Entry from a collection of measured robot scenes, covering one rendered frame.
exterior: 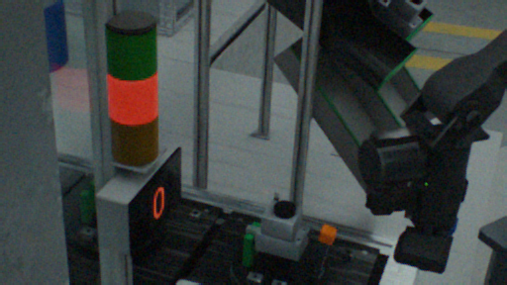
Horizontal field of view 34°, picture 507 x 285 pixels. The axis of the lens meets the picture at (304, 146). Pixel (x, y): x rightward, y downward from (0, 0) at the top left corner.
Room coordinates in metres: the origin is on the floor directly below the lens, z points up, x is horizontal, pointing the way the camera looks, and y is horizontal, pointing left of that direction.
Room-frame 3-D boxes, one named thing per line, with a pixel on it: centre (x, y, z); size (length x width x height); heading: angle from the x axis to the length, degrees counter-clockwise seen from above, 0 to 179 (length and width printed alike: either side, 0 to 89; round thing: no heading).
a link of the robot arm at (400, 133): (0.81, -0.13, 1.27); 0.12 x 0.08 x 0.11; 115
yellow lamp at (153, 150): (0.74, 0.18, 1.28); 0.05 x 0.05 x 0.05
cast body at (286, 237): (0.89, 0.03, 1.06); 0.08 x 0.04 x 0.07; 75
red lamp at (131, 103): (0.74, 0.18, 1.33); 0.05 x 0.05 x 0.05
